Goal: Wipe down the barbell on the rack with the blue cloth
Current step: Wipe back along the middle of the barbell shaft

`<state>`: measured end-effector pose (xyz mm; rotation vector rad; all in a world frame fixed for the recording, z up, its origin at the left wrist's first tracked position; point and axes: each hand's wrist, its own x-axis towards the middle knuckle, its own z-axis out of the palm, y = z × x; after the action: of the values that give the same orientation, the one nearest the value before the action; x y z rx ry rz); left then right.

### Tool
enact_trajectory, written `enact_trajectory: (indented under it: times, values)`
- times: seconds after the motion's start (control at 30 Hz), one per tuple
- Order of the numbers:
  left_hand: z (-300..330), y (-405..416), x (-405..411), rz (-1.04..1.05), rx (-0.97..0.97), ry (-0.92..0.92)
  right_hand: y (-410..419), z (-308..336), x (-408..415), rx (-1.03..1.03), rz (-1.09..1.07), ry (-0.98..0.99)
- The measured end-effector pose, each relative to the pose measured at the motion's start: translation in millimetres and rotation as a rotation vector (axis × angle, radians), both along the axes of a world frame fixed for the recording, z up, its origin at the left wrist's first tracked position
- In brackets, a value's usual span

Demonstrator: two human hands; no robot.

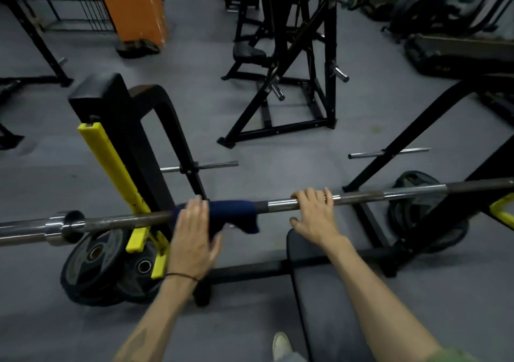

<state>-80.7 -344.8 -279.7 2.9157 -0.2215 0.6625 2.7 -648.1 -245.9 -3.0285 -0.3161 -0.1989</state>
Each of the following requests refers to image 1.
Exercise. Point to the person's left hand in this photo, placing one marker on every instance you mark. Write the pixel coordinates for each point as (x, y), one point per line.
(192, 245)

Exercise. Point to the person's right hand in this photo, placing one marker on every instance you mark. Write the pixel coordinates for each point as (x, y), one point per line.
(315, 221)

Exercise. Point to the blue cleaning cloth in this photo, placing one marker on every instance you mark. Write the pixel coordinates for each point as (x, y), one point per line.
(237, 211)

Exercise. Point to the steel barbell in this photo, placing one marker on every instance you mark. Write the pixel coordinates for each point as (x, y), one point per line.
(401, 192)

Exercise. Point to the person's left forearm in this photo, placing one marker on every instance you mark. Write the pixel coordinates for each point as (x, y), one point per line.
(156, 321)

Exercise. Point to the person's right forearm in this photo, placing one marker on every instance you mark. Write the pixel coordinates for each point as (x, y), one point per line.
(377, 305)

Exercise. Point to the black grip-hole weight plate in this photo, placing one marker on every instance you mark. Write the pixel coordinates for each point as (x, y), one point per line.
(140, 277)

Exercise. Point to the black padded bench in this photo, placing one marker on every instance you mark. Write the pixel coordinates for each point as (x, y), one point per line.
(329, 305)

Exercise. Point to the large black weight plate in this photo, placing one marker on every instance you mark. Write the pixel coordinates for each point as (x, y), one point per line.
(413, 181)

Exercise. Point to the black weight plate white lettering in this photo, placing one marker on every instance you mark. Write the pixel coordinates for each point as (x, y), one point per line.
(88, 269)

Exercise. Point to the yellow bar hook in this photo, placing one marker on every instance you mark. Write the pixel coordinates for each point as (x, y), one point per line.
(108, 157)
(504, 211)

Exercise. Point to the white shoe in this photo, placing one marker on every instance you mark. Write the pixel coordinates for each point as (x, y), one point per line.
(282, 345)

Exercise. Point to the black bench press rack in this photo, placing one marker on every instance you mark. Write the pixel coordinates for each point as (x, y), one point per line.
(112, 104)

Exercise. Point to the black and red lever machine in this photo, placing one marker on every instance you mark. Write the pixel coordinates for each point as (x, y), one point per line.
(281, 60)

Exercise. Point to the small black weight plate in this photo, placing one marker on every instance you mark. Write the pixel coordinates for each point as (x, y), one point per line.
(150, 46)
(130, 50)

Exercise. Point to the black incline bench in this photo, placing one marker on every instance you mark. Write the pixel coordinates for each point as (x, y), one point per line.
(8, 137)

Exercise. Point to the black elliptical trainer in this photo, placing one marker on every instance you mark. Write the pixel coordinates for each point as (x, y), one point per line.
(421, 16)

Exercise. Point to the wide orange pillar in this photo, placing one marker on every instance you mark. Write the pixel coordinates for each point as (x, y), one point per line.
(132, 8)

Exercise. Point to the black squat rack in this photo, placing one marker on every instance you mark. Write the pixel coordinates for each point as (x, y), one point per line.
(36, 40)

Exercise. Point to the black plate-loaded machine frame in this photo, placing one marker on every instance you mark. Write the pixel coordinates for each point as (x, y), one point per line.
(245, 24)

